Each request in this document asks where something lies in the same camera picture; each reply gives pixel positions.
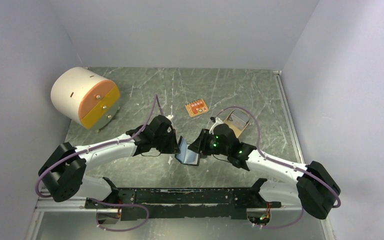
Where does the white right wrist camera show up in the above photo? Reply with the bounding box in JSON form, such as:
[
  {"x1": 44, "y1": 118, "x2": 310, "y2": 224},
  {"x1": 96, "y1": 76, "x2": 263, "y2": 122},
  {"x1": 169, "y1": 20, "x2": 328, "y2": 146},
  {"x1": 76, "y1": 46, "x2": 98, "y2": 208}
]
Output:
[{"x1": 210, "y1": 116, "x2": 223, "y2": 128}]

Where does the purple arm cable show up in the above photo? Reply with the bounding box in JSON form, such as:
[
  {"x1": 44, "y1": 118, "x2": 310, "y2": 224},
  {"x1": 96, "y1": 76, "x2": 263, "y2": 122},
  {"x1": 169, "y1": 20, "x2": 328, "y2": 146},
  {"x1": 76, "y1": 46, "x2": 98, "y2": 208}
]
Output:
[
  {"x1": 34, "y1": 94, "x2": 166, "y2": 233},
  {"x1": 211, "y1": 105, "x2": 342, "y2": 230}
]

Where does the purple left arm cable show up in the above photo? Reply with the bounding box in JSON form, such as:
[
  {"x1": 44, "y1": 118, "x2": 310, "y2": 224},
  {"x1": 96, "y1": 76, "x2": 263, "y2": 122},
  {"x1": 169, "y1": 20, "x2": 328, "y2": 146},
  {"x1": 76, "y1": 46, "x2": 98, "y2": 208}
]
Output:
[{"x1": 34, "y1": 94, "x2": 166, "y2": 233}]

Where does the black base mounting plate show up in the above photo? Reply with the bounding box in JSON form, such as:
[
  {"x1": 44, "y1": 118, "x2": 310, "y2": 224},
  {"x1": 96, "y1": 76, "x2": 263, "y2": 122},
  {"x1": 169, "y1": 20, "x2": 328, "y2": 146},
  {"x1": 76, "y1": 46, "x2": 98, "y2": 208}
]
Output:
[{"x1": 84, "y1": 187, "x2": 282, "y2": 221}]

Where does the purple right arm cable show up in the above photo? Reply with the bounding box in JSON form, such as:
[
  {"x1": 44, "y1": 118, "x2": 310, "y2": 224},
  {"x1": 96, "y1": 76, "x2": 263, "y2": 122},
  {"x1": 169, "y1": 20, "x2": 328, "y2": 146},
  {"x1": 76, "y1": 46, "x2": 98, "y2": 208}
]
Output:
[{"x1": 211, "y1": 105, "x2": 342, "y2": 230}]

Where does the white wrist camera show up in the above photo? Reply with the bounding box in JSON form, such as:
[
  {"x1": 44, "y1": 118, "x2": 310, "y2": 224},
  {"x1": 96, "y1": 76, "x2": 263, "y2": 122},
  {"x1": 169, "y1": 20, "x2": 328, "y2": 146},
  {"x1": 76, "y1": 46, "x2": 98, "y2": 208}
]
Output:
[
  {"x1": 210, "y1": 116, "x2": 223, "y2": 128},
  {"x1": 166, "y1": 114, "x2": 175, "y2": 124}
]

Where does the aluminium frame rail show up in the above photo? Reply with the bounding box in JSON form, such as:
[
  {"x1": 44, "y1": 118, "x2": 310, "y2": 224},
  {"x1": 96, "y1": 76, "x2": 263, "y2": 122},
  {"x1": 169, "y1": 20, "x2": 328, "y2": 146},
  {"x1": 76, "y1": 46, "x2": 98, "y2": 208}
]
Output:
[{"x1": 24, "y1": 71, "x2": 337, "y2": 240}]

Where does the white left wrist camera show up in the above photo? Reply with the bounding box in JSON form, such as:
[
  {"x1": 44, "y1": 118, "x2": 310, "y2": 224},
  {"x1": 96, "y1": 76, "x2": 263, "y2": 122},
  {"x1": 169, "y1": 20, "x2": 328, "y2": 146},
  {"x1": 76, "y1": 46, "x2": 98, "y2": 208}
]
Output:
[{"x1": 166, "y1": 114, "x2": 175, "y2": 124}]

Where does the beige oval tray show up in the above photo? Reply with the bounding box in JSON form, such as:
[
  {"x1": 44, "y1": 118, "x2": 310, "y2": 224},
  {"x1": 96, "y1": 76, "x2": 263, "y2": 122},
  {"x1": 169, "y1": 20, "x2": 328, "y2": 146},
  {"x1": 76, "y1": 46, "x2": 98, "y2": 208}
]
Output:
[{"x1": 223, "y1": 109, "x2": 251, "y2": 139}]

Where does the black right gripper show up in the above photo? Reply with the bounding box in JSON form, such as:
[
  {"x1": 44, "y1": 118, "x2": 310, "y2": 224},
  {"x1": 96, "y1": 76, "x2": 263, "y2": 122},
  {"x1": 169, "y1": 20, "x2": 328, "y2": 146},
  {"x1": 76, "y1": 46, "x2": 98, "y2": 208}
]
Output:
[{"x1": 188, "y1": 128, "x2": 230, "y2": 156}]

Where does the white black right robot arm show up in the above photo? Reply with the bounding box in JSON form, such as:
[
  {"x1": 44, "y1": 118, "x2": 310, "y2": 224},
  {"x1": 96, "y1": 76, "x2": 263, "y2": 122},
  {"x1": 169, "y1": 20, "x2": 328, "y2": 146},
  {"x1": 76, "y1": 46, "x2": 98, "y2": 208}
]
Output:
[{"x1": 188, "y1": 123, "x2": 341, "y2": 220}]

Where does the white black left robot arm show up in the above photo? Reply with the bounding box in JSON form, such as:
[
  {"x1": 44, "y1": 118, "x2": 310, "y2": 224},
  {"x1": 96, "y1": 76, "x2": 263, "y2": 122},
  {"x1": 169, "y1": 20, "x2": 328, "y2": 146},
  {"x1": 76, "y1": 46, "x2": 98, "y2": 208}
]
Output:
[{"x1": 38, "y1": 115, "x2": 180, "y2": 208}]

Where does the round cabinet with coloured drawers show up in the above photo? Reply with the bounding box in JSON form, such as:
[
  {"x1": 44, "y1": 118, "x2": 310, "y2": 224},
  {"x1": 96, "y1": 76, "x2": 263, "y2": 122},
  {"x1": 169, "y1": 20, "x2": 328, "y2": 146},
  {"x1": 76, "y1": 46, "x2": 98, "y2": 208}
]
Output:
[{"x1": 50, "y1": 67, "x2": 121, "y2": 132}]

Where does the black leather card holder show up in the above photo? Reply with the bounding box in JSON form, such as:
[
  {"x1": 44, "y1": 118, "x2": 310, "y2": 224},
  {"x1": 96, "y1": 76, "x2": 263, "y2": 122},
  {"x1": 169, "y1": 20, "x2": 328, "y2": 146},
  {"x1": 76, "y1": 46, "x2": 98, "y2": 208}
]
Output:
[{"x1": 174, "y1": 136, "x2": 200, "y2": 166}]

